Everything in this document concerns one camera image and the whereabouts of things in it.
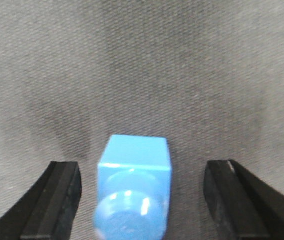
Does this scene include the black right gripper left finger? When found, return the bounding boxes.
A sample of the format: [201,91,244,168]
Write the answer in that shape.
[0,161,82,240]

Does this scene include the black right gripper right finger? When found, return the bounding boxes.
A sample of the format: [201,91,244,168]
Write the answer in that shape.
[204,160,284,240]

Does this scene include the light blue block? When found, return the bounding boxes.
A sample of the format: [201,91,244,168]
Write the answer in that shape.
[93,134,172,240]

